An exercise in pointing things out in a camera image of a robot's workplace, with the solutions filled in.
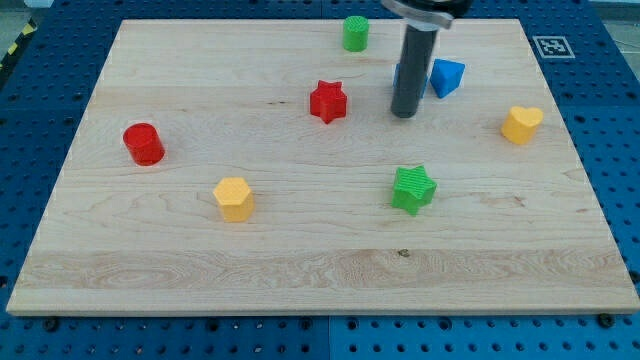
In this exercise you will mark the red cylinder block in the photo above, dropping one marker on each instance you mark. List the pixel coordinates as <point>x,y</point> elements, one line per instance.
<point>144,144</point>

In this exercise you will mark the green cylinder block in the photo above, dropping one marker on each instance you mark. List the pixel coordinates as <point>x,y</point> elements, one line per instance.
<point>355,33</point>

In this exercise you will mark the red star block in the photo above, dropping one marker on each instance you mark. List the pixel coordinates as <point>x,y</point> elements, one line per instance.
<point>328,101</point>

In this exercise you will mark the silver black robot arm flange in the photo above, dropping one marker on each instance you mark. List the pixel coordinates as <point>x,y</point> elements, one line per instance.
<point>428,15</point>

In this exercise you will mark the light wooden board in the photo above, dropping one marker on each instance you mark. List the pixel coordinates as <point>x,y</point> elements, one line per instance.
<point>512,229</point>

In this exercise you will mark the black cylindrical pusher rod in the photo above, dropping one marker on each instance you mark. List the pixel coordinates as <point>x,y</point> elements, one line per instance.
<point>411,75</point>

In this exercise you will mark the yellow heart block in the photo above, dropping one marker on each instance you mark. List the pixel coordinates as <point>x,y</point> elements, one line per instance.
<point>520,124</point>

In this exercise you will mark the black bolt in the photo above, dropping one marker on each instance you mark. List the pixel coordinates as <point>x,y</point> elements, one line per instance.
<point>605,320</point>
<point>50,324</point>

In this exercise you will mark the black bolt lower right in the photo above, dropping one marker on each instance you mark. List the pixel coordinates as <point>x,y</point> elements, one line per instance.
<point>605,320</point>

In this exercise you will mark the blue block behind rod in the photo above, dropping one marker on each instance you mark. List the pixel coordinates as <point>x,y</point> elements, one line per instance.
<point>424,89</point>

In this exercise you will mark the green star block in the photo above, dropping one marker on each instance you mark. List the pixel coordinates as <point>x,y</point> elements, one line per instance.
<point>412,189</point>

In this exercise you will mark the white fiducial marker tag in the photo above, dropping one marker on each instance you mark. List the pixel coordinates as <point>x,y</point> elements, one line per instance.
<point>553,47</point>

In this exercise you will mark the black bolt lower left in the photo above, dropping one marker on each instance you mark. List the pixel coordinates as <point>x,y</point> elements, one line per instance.
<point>50,324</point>

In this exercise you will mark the blue triangular block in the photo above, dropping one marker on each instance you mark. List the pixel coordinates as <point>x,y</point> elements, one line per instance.
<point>446,76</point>

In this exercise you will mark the yellow hexagon block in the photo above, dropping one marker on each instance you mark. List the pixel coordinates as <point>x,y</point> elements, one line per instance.
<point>235,199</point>

